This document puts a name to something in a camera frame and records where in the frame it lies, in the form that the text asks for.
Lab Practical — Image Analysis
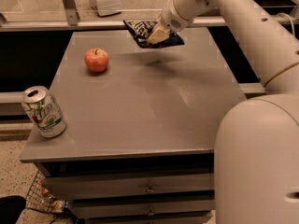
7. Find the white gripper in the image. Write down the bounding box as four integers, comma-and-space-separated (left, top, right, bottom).
147, 0, 190, 44

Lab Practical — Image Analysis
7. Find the blue chip bag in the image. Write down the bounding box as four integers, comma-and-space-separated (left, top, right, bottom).
123, 20, 184, 49

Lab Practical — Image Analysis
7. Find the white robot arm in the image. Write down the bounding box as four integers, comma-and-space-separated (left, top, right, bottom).
149, 0, 299, 224

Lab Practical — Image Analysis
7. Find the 7up soda can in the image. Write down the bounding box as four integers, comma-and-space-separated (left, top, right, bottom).
21, 86, 66, 138

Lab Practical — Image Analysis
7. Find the red apple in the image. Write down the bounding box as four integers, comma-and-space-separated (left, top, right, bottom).
84, 48, 109, 73

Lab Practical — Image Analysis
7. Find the grey drawer cabinet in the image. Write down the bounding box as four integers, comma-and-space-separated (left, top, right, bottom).
21, 28, 244, 224

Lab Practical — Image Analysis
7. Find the top drawer knob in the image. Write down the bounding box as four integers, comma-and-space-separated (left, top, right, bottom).
146, 185, 155, 194

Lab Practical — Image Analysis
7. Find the drawer knob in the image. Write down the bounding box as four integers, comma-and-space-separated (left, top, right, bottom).
146, 185, 155, 194
147, 209, 155, 217

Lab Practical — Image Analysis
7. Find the black object on floor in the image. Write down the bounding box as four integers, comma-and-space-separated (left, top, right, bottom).
0, 195, 26, 224

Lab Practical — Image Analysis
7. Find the metal railing frame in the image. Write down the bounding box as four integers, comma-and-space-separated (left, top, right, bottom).
1, 0, 298, 32

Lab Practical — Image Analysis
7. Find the wire basket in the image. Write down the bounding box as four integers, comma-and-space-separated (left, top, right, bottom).
26, 172, 65, 214

